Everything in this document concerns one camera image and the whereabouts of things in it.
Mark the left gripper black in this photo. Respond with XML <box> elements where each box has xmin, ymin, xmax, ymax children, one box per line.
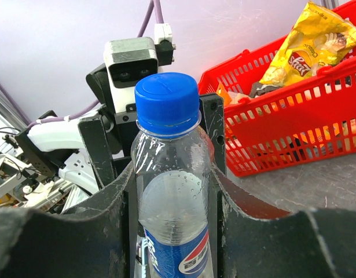
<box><xmin>78</xmin><ymin>104</ymin><xmax>137</xmax><ymax>190</ymax></box>

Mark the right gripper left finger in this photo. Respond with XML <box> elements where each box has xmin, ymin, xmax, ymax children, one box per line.
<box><xmin>0</xmin><ymin>164</ymin><xmax>137</xmax><ymax>277</ymax></box>

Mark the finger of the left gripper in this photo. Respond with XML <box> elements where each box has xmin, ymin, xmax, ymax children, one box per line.
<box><xmin>199</xmin><ymin>93</ymin><xmax>226</xmax><ymax>174</ymax></box>

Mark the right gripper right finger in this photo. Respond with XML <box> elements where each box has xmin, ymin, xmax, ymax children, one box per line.
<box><xmin>211</xmin><ymin>167</ymin><xmax>356</xmax><ymax>277</ymax></box>

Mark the blue bottle cap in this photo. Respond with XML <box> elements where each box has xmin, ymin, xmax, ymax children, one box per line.
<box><xmin>134</xmin><ymin>72</ymin><xmax>199</xmax><ymax>134</ymax></box>

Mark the blue label pepsi bottle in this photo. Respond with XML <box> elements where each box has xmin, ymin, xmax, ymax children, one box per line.
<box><xmin>130</xmin><ymin>72</ymin><xmax>215</xmax><ymax>278</ymax></box>

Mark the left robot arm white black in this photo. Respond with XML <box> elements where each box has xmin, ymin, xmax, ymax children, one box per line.
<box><xmin>18</xmin><ymin>72</ymin><xmax>205</xmax><ymax>171</ymax></box>

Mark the orange packet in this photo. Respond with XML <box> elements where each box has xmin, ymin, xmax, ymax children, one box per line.
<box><xmin>216</xmin><ymin>82</ymin><xmax>232</xmax><ymax>107</ymax></box>

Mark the red plastic basket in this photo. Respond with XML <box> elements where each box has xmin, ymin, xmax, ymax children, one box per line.
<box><xmin>198</xmin><ymin>0</ymin><xmax>356</xmax><ymax>178</ymax></box>

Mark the yellow chips bag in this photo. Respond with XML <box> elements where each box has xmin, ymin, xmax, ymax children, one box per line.
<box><xmin>259</xmin><ymin>1</ymin><xmax>356</xmax><ymax>87</ymax></box>

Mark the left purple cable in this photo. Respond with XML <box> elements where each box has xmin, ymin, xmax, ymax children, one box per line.
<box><xmin>0</xmin><ymin>0</ymin><xmax>174</xmax><ymax>128</ymax></box>

